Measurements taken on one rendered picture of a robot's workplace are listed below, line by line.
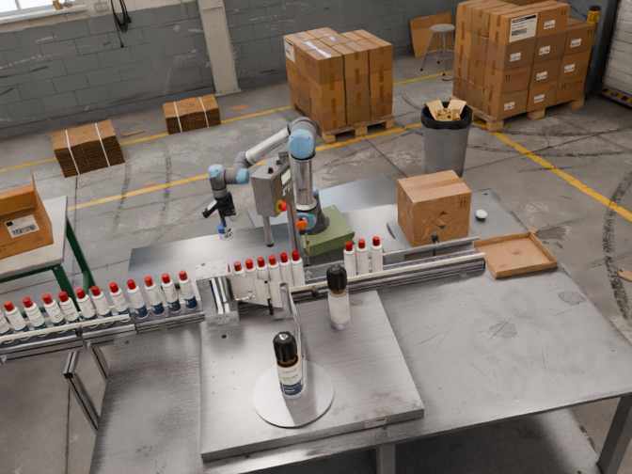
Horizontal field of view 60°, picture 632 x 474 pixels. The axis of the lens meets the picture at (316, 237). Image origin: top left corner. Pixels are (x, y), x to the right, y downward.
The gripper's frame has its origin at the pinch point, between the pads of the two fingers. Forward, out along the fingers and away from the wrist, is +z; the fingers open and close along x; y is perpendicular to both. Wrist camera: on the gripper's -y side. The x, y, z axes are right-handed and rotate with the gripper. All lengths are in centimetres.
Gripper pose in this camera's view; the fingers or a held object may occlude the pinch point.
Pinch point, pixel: (224, 229)
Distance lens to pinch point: 283.6
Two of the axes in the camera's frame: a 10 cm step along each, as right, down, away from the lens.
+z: 0.9, 8.2, 5.7
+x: -3.3, -5.1, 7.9
